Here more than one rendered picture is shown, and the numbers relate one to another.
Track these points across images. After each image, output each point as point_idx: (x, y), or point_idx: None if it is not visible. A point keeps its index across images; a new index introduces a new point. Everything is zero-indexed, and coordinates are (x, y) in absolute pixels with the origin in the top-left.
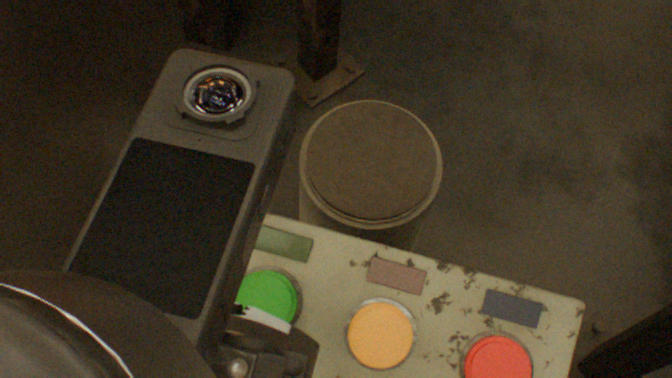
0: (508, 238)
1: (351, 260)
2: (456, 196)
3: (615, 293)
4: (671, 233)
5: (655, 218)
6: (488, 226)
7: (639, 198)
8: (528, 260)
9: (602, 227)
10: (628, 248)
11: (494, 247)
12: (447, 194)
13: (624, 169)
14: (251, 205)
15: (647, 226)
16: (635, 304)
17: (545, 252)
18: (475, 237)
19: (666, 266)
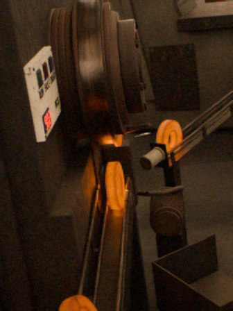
0: (225, 246)
1: None
2: (217, 256)
3: (229, 228)
4: (204, 224)
5: (201, 227)
6: (223, 249)
7: (196, 230)
8: (229, 241)
9: (210, 233)
10: (213, 229)
11: (229, 247)
12: (218, 257)
13: (188, 233)
14: None
15: (204, 228)
16: (230, 225)
17: (225, 239)
18: (229, 250)
19: (215, 223)
